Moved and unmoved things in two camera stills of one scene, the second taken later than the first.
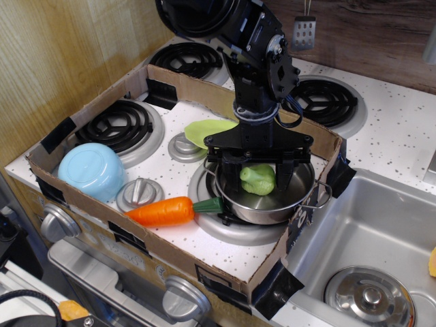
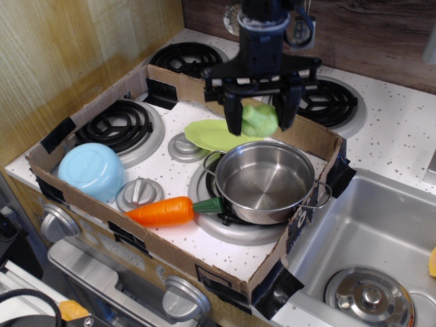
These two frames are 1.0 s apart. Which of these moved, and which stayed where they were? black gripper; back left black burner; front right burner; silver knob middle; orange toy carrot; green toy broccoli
Moved: black gripper; green toy broccoli
Stayed: front right burner; orange toy carrot; silver knob middle; back left black burner
